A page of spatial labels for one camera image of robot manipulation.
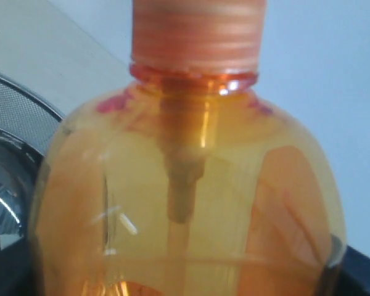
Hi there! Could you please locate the steel mesh strainer basket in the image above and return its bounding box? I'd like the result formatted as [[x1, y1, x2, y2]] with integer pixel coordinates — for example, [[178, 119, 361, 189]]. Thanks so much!
[[0, 73, 63, 155]]

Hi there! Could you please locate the stainless steel bowl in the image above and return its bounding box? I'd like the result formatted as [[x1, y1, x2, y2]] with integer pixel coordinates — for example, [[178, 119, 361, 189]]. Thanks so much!
[[0, 129, 43, 295]]

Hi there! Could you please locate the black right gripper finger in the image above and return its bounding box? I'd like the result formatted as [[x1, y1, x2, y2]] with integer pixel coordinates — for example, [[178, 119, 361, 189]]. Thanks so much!
[[324, 247, 370, 295]]

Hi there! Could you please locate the orange pump soap bottle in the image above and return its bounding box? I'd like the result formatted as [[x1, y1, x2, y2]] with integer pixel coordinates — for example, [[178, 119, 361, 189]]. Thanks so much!
[[28, 1, 346, 295]]

